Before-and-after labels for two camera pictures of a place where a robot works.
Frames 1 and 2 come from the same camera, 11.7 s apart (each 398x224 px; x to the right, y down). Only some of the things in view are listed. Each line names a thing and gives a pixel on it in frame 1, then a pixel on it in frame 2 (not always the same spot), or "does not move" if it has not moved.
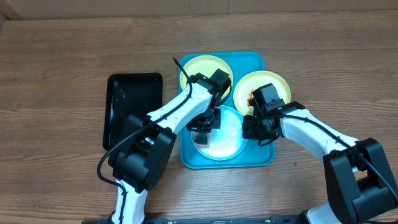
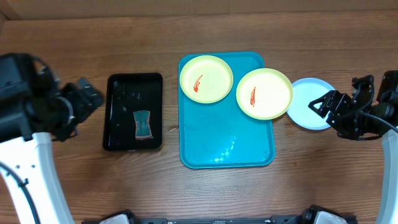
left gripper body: (206, 121) -> (78, 111)
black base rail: (280, 219) does not move
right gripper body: (258, 130) -> (348, 121)
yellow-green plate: (206, 65) does not move
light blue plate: (227, 142) -> (306, 91)
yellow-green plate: (253, 79) does not move
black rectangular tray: (127, 94) does not move
